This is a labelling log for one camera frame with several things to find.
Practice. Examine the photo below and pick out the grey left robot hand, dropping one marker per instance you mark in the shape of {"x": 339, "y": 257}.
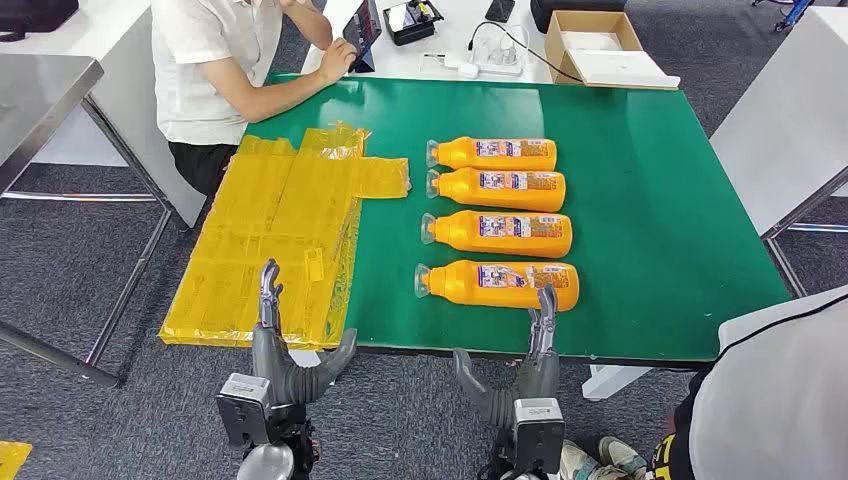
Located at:
{"x": 272, "y": 358}

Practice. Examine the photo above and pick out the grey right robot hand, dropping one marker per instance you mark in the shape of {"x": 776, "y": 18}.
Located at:
{"x": 536, "y": 381}

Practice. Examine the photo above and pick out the seated person's right hand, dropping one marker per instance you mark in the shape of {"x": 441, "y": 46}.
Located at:
{"x": 338, "y": 61}

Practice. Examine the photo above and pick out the orange detergent bottle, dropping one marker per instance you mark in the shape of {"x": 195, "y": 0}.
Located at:
{"x": 464, "y": 189}
{"x": 457, "y": 283}
{"x": 457, "y": 233}
{"x": 464, "y": 154}

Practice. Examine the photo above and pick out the seated person's left forearm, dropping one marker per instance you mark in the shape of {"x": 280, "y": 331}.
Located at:
{"x": 314, "y": 26}

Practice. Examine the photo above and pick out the seated person's right forearm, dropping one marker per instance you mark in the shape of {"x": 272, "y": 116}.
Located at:
{"x": 278, "y": 96}

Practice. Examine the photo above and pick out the white table leg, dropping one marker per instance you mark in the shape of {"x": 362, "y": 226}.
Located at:
{"x": 613, "y": 383}
{"x": 301, "y": 358}

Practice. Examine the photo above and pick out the dark tablet on stand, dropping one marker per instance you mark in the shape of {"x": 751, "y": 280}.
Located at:
{"x": 363, "y": 26}

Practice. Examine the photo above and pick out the black tray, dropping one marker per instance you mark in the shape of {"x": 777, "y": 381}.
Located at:
{"x": 404, "y": 34}

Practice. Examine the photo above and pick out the yellow black tool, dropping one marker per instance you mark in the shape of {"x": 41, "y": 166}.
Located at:
{"x": 420, "y": 10}

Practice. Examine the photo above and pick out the white desk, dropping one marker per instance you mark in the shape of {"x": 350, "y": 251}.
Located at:
{"x": 457, "y": 33}
{"x": 132, "y": 132}

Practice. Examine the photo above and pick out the white charger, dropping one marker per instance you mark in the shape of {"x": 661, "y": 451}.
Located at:
{"x": 468, "y": 69}

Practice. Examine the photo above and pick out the seated person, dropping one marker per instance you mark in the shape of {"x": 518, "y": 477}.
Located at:
{"x": 199, "y": 66}

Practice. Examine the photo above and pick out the yellow plastic wrapped sheet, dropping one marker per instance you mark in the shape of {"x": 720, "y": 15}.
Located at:
{"x": 265, "y": 212}

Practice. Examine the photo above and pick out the black phone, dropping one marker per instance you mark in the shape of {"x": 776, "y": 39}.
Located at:
{"x": 500, "y": 9}

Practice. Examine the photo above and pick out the open cardboard box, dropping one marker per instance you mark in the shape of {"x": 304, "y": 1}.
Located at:
{"x": 554, "y": 50}

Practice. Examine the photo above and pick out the standing person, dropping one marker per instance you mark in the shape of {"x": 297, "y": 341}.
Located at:
{"x": 782, "y": 397}

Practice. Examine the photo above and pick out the white foam insert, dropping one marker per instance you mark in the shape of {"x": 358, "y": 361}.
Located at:
{"x": 593, "y": 41}

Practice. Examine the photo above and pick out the yellow plastic scrap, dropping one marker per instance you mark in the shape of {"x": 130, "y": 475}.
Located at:
{"x": 12, "y": 460}

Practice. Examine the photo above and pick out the white box lid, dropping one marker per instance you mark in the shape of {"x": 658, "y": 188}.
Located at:
{"x": 623, "y": 69}

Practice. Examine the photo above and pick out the black bag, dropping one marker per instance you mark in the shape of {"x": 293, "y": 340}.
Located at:
{"x": 33, "y": 13}

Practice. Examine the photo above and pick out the white table with steel legs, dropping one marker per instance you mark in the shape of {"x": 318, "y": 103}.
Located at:
{"x": 782, "y": 132}

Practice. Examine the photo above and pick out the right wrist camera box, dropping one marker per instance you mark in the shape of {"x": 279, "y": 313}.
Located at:
{"x": 540, "y": 434}

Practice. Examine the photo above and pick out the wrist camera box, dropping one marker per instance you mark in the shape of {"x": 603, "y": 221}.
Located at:
{"x": 244, "y": 407}
{"x": 540, "y": 434}

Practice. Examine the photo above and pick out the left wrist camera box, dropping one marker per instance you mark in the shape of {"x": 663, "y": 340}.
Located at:
{"x": 244, "y": 407}

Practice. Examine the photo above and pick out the blue metal frame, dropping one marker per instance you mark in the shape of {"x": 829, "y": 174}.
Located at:
{"x": 792, "y": 16}

